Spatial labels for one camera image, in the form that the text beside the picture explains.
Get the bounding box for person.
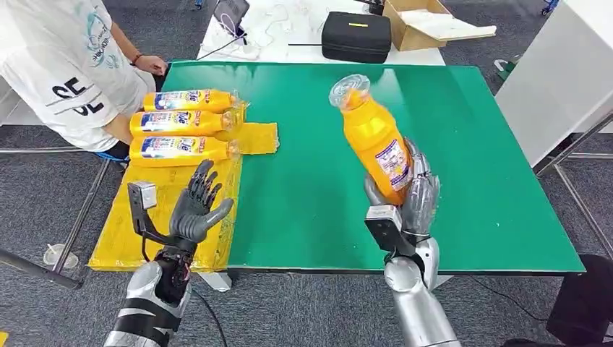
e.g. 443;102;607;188
0;0;168;161

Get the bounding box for metal floor frame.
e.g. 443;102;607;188
0;148;111;291

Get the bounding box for green table mat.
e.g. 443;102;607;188
161;61;586;275

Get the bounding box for orange drink bottle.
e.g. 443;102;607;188
129;136;239;168
142;89;239;114
129;109;236;138
328;74;413;206

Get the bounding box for white partition panel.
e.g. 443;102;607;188
494;0;613;168

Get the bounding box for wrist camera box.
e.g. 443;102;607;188
364;205;416;257
127;181;159;236

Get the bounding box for clear plastic cup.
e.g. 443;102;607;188
43;243;80;270

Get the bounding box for cardboard box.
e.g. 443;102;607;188
382;0;451;52

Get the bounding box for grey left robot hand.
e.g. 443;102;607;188
168;159;235;245

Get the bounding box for white table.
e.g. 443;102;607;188
197;0;446;66

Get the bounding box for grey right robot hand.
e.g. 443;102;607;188
364;137;440;238

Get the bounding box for white table foot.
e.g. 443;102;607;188
198;272;233;293

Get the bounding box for metal panel frame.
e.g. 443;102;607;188
532;112;613;260

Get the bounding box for black floor cable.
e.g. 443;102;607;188
471;275;549;317

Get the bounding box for black box on floor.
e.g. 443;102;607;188
546;254;613;346

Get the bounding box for white foam board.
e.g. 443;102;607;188
400;9;497;42

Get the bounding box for black zip case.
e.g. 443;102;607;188
321;11;393;64

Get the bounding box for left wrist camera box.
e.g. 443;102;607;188
127;181;159;236

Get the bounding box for dark tablet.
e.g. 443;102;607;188
213;0;251;38

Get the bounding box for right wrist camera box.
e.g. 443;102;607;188
364;205;416;257

